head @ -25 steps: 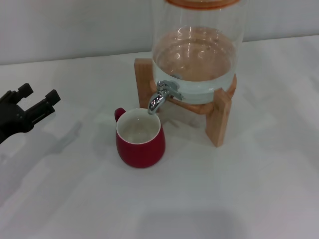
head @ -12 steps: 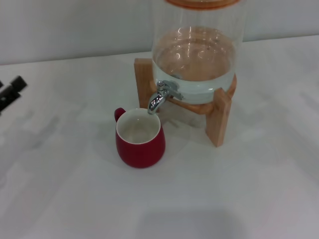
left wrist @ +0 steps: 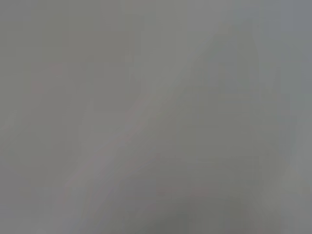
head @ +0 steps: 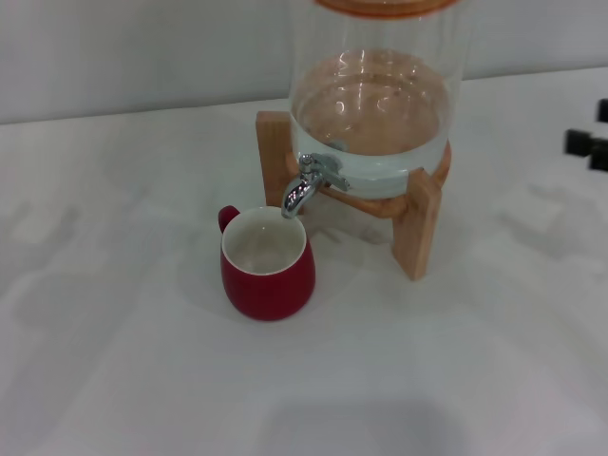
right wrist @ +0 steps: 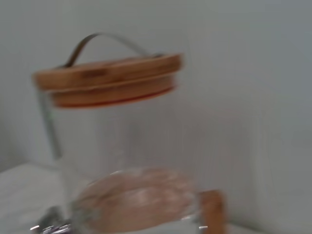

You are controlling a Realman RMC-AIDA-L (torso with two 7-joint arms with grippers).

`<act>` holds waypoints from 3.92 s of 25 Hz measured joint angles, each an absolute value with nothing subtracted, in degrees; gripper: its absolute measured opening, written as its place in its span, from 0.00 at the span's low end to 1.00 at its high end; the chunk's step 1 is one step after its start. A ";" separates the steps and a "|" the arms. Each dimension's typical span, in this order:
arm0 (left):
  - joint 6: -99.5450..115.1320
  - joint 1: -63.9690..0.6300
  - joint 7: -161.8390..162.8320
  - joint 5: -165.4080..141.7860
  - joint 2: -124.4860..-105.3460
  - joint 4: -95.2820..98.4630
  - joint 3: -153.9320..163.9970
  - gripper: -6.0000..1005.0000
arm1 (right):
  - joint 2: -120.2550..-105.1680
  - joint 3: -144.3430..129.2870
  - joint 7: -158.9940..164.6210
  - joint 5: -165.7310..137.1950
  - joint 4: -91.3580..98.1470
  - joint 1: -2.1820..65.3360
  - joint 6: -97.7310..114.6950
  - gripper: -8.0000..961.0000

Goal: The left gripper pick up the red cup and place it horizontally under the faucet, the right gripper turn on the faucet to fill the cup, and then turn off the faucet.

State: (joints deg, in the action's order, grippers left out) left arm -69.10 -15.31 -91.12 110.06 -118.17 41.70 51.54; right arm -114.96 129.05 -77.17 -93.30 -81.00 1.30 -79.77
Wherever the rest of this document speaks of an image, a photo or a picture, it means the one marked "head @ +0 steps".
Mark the chrome faucet tap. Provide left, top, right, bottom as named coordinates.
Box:
left=280, top=152, right=352, bottom=220

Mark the red ceramic cup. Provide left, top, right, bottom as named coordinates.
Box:
left=218, top=204, right=316, bottom=323

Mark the glass drink dispenser jar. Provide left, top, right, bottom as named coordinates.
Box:
left=288, top=0, right=476, bottom=199

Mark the wooden dispenser stand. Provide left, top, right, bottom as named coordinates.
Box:
left=255, top=109, right=453, bottom=282

